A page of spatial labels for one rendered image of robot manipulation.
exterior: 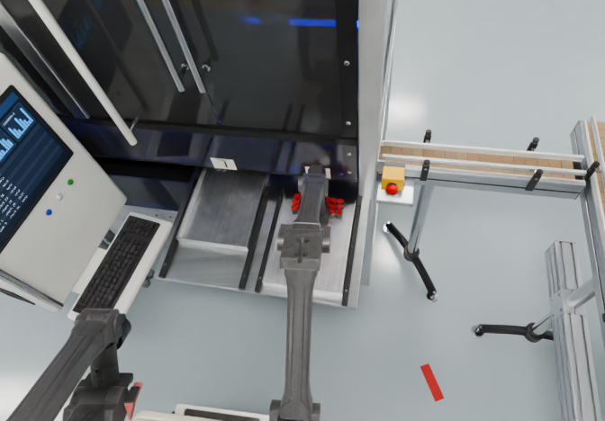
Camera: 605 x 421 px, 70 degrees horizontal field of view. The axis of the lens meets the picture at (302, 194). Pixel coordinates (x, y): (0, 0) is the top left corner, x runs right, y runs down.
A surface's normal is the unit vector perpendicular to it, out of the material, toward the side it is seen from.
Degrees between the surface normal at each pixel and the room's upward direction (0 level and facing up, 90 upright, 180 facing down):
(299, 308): 39
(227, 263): 0
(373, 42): 90
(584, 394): 0
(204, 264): 0
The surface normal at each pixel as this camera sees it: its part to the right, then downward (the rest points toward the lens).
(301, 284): -0.07, 0.11
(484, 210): -0.11, -0.53
